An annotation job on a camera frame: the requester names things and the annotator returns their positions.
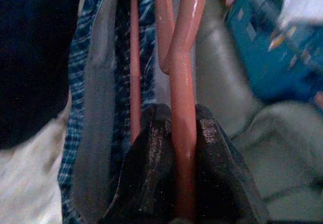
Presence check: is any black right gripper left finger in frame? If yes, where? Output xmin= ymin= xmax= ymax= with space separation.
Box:
xmin=100 ymin=103 xmax=176 ymax=224

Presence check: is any blue plaid shirt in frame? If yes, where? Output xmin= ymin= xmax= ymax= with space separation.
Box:
xmin=58 ymin=0 xmax=158 ymax=224

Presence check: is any dark navy garment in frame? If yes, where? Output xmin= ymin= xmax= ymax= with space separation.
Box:
xmin=0 ymin=0 xmax=88 ymax=150

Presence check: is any grey green leather sofa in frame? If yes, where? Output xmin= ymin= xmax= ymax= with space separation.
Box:
xmin=194 ymin=7 xmax=323 ymax=224

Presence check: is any blue plastic basket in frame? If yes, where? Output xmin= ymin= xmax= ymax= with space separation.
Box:
xmin=224 ymin=0 xmax=323 ymax=103

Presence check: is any red plastic clothes hanger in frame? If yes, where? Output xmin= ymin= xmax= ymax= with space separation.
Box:
xmin=130 ymin=0 xmax=210 ymax=224

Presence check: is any white cloth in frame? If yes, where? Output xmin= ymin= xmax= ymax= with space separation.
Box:
xmin=0 ymin=107 xmax=73 ymax=224

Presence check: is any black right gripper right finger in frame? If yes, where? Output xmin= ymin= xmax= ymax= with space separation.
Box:
xmin=195 ymin=104 xmax=271 ymax=224

